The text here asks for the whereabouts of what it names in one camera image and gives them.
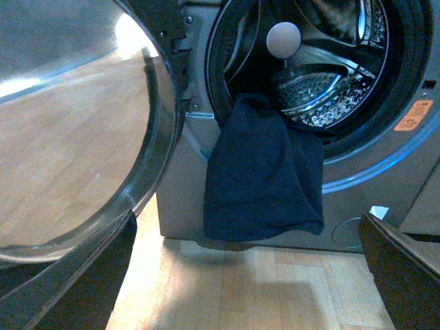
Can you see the stainless steel washer drum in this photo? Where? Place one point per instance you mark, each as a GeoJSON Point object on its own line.
{"type": "Point", "coordinates": [342, 53]}

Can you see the grey front-load washing machine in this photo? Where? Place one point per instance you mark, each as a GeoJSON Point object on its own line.
{"type": "Point", "coordinates": [366, 162]}

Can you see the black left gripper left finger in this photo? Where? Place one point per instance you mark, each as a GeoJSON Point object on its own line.
{"type": "Point", "coordinates": [79, 290]}

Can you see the white paper label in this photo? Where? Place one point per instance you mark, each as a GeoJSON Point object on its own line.
{"type": "Point", "coordinates": [379, 211]}

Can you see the dark navy blue garment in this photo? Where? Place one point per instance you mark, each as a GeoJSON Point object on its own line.
{"type": "Point", "coordinates": [264, 175]}

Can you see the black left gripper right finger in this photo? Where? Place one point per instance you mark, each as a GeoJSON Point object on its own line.
{"type": "Point", "coordinates": [405, 269]}

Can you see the washing machine glass door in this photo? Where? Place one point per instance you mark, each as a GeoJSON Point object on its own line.
{"type": "Point", "coordinates": [92, 107]}

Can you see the round grey drum hub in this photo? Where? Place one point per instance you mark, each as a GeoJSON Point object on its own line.
{"type": "Point", "coordinates": [283, 40]}

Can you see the orange warning sticker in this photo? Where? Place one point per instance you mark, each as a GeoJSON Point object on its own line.
{"type": "Point", "coordinates": [414, 115]}

